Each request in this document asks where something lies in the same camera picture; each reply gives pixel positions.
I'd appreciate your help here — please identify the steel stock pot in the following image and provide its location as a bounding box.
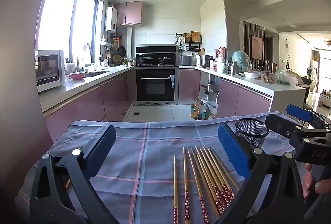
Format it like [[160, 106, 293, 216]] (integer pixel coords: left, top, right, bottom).
[[199, 54, 213, 68]]

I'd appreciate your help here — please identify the blue plaid tablecloth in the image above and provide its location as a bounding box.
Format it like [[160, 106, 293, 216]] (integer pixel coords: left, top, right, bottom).
[[14, 111, 309, 224]]

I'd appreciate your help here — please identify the black mesh utensil holder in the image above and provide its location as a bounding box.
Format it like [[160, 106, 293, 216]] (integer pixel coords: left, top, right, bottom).
[[235, 118, 269, 148]]

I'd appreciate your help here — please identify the black range hood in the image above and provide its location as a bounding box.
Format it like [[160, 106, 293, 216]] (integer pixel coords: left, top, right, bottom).
[[135, 44, 177, 66]]

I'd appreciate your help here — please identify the right hand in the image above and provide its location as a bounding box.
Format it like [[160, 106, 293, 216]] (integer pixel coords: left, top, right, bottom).
[[302, 163, 331, 198]]

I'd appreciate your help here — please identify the bamboo chopstick red end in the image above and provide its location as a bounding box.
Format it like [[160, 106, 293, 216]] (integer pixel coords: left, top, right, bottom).
[[195, 146, 226, 216], [173, 156, 178, 224], [188, 152, 210, 224], [203, 146, 235, 200], [209, 147, 240, 192], [198, 148, 231, 207], [191, 148, 220, 219], [182, 148, 190, 224]]

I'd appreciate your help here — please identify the cooking oil bottle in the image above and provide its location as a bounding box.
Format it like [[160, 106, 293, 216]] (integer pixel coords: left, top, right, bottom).
[[190, 98, 207, 120]]

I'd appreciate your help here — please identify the black built-in oven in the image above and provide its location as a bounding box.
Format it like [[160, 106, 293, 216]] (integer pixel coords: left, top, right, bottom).
[[135, 66, 179, 105]]

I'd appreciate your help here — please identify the pink wall cabinet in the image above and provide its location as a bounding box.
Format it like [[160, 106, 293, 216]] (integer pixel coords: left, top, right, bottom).
[[114, 1, 143, 26]]

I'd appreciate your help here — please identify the white water heater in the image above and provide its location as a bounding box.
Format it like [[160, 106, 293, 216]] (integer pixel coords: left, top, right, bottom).
[[105, 6, 118, 34]]

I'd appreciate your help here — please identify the pink bowl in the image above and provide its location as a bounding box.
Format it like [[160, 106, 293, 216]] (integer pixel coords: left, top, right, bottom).
[[69, 71, 86, 81]]

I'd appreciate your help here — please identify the black wall shelf rack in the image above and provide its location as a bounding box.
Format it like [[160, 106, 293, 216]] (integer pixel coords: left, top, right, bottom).
[[175, 31, 203, 53]]

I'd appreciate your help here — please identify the white microwave oven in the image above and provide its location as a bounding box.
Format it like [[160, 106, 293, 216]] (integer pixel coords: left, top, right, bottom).
[[34, 50, 65, 93]]

